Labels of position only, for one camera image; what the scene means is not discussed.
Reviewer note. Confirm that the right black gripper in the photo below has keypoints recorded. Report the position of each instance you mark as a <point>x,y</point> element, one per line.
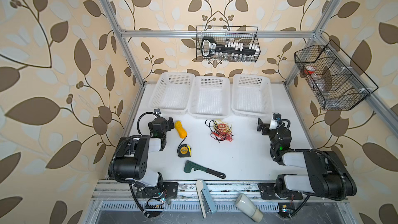
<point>266,127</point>

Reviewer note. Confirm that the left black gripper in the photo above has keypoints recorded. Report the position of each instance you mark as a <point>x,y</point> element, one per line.
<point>169,124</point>

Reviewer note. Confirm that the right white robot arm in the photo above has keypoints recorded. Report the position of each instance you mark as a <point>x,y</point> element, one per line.
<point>326,176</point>

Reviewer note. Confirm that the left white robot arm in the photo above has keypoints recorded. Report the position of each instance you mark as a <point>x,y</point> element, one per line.
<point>129,165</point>

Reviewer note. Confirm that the yellow corn cob toy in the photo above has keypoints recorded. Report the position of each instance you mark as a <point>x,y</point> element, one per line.
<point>181,131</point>

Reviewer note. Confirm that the right white plastic basket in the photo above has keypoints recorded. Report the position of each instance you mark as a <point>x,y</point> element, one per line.
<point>252,96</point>

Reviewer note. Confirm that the white plastic basket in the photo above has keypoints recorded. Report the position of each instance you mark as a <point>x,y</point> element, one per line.
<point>210,98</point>
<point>172,92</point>
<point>252,96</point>

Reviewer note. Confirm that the yellow black tape measure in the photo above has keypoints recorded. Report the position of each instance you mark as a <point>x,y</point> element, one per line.
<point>184,151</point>

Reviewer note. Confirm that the left white plastic basket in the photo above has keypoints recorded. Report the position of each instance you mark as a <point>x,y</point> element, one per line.
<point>172,92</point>

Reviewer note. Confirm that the green black pipe wrench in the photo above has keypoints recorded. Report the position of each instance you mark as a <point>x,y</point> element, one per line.
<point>189,166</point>

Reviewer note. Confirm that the middle white plastic basket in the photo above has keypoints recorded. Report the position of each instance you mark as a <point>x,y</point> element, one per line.
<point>210,98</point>

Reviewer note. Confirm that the beige cylindrical roll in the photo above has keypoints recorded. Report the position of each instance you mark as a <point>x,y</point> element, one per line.
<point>245,205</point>

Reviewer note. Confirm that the black socket set holder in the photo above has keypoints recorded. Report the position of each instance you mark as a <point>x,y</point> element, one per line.
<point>209,47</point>

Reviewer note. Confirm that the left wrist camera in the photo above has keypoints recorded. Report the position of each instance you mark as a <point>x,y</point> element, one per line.
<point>157,111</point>

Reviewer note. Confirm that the red item in wire basket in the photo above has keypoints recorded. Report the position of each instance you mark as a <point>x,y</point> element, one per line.
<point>309,70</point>

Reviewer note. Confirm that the right black wire basket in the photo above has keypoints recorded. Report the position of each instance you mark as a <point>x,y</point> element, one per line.
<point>340,83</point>

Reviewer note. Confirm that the black wire basket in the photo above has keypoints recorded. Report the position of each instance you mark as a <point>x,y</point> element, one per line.
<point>244,34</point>
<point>340,83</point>

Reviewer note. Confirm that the back black wire basket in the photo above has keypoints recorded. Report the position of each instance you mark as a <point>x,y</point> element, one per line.
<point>244,34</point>

